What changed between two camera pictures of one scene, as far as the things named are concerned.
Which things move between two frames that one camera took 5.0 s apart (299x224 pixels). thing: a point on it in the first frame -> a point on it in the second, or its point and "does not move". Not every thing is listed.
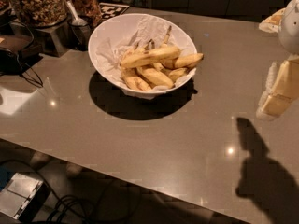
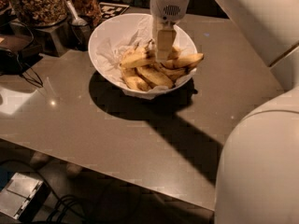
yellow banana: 157,77 does not move
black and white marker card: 109,10 does not move
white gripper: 290,28 -> 167,9
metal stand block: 54,40 does not move
